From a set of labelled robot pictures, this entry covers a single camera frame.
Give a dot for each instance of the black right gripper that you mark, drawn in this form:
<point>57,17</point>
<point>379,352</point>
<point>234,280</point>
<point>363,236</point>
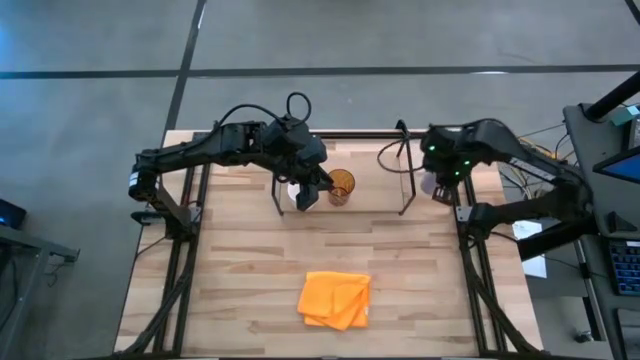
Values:
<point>447,150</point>

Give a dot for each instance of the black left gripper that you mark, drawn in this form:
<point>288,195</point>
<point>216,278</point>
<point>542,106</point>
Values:
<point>295,150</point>

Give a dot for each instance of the lavender plastic cup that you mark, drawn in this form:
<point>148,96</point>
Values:
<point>427,184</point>

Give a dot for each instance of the amber ribbed glass cup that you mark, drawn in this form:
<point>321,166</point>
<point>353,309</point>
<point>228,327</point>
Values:
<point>345,182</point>

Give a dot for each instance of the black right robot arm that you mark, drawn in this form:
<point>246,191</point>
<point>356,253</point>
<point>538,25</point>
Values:
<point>500,140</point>

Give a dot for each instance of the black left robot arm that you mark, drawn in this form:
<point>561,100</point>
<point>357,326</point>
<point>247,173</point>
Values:
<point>200,150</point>

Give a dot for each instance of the white paper sheet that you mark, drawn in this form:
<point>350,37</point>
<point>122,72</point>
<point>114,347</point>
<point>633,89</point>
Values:
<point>527,230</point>

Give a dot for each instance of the orange folded cloth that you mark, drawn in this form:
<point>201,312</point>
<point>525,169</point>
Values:
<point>330,300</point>

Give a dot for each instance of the black stand beam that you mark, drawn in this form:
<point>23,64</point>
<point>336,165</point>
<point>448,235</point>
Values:
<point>550,242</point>

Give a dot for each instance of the grey equipment cart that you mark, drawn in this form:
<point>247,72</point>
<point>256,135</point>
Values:
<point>580,125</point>

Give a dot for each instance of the blue lit screen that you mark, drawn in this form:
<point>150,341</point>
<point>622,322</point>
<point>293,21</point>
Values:
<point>625,167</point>

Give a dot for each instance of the black pole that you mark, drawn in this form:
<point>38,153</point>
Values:
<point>615,97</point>

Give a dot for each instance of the teal small box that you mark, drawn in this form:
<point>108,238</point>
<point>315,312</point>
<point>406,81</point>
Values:
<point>625,116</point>

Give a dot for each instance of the black keyboard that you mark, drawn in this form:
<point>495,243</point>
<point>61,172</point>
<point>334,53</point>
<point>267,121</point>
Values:
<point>627,267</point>

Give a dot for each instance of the small black floor object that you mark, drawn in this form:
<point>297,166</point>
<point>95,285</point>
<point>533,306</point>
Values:
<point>583,336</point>

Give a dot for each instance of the grey side desk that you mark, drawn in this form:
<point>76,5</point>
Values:
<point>30,245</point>

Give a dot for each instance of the black device with blue light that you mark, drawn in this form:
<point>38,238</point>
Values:
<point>12,215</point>

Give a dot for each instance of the grey metal bracket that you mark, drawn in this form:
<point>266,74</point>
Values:
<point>463,214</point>

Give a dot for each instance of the black aluminium table frame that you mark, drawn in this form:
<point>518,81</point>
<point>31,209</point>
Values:
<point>350,134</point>

